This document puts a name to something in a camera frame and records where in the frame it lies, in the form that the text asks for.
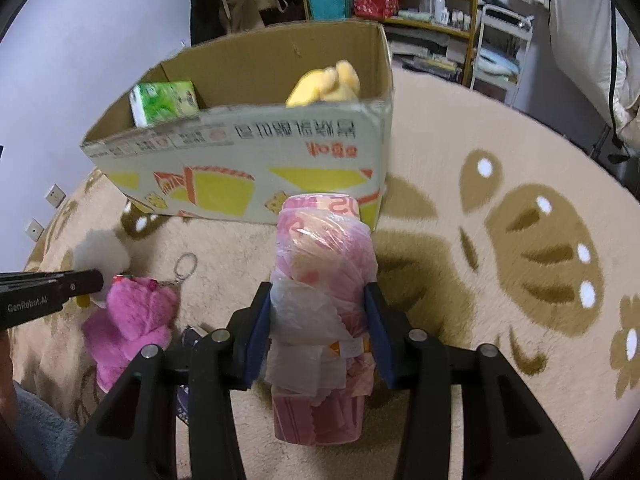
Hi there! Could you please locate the pink plush bear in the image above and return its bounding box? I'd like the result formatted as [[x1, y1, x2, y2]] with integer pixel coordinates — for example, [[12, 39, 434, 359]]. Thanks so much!
[[81, 275, 179, 392]]

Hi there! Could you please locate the wooden shelf unit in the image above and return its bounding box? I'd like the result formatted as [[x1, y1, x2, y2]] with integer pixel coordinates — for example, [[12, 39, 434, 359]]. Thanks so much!
[[303, 0, 478, 86]]

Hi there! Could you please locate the black Face tissue pack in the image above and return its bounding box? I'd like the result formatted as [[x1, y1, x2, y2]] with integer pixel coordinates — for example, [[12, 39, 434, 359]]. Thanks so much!
[[176, 325, 207, 425]]

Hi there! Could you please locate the white fluffy plush toy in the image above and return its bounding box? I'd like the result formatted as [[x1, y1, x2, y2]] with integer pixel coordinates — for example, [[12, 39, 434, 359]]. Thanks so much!
[[73, 230, 131, 308]]

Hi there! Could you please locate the beige patterned carpet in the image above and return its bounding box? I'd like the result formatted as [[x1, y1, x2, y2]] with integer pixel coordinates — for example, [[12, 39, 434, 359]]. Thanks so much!
[[11, 70, 639, 479]]

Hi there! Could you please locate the green tissue pack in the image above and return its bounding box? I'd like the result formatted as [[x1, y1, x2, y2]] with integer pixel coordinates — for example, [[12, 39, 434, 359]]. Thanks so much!
[[129, 81, 198, 128]]

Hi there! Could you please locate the pink tissue roll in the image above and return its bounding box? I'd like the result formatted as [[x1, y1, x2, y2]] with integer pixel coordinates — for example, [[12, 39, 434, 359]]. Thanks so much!
[[266, 193, 378, 446]]

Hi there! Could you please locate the white wall socket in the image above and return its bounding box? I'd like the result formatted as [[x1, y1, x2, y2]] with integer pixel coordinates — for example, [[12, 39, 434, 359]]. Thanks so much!
[[44, 184, 66, 209], [25, 219, 44, 243]]

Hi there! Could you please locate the metal key ring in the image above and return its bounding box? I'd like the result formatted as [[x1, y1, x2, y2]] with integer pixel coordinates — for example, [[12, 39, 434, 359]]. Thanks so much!
[[171, 251, 200, 288]]

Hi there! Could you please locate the yellow plush toy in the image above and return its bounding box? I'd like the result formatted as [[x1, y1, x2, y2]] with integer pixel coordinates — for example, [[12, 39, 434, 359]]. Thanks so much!
[[285, 60, 360, 107]]

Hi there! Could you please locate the white rolling cart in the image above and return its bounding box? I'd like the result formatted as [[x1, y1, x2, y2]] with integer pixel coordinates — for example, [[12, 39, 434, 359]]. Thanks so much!
[[470, 0, 535, 107]]

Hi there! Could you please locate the stack of books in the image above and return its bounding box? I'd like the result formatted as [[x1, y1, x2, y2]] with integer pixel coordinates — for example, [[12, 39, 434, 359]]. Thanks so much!
[[384, 25, 468, 84]]

